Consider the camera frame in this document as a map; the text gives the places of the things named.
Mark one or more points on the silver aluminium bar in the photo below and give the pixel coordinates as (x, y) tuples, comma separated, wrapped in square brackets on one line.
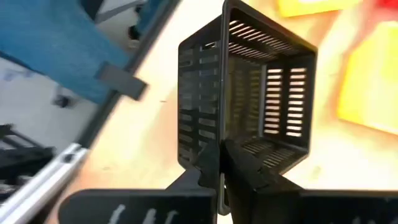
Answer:
[(37, 189)]

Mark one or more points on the blue upholstered chair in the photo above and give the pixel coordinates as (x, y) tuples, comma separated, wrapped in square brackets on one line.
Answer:
[(46, 40)]

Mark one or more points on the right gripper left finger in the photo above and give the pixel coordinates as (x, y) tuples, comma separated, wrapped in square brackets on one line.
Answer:
[(140, 208)]

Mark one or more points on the yellow slotted plastic basket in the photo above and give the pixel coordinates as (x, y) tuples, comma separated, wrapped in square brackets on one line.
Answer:
[(373, 87), (311, 7)]

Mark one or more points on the black slotted plastic basket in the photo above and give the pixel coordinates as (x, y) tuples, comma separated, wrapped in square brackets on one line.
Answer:
[(239, 124)]

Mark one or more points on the black caster wheel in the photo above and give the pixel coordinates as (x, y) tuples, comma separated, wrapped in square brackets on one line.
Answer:
[(134, 32), (63, 101)]

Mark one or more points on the black metal stand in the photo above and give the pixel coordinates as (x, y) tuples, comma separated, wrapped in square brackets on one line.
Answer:
[(21, 155)]

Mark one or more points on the black aluminium extrusion frame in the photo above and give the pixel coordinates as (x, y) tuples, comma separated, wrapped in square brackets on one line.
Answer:
[(93, 130)]

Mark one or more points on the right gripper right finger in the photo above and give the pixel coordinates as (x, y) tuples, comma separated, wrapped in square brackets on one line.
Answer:
[(311, 208)]

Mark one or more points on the red slotted plastic basket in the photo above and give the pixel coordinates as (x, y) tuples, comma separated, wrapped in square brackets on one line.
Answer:
[(388, 3)]

